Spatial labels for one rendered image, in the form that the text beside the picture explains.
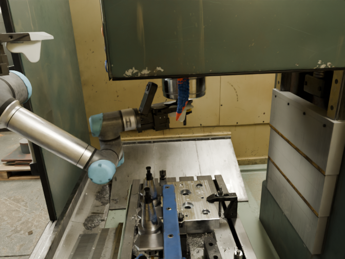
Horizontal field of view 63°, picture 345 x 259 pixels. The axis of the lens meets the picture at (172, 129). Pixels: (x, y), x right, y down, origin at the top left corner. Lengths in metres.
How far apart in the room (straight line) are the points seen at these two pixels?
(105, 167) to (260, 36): 0.54
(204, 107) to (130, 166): 0.69
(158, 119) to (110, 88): 1.13
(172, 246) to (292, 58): 0.53
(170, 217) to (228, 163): 1.33
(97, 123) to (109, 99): 1.15
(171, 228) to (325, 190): 0.55
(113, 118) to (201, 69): 0.39
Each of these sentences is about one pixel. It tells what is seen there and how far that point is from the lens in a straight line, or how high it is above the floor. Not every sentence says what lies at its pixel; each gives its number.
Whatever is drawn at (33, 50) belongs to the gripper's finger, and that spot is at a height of 1.67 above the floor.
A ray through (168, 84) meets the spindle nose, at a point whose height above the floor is 1.52.
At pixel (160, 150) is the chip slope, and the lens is 2.11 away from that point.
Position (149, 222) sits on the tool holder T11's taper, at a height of 1.24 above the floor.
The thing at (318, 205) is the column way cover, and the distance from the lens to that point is 1.10.
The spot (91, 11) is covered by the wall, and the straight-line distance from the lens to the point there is 2.04.
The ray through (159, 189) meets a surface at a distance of 0.91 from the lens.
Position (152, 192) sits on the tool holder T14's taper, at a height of 1.25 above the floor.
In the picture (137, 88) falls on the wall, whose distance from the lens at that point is 2.05.
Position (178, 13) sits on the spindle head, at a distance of 0.67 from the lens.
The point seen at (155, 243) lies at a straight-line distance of 0.72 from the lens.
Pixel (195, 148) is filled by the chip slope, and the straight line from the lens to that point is 2.13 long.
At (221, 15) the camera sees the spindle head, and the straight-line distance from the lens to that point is 0.68.
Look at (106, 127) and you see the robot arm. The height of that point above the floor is 1.39.
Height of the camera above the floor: 1.71
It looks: 21 degrees down
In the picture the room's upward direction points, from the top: 2 degrees counter-clockwise
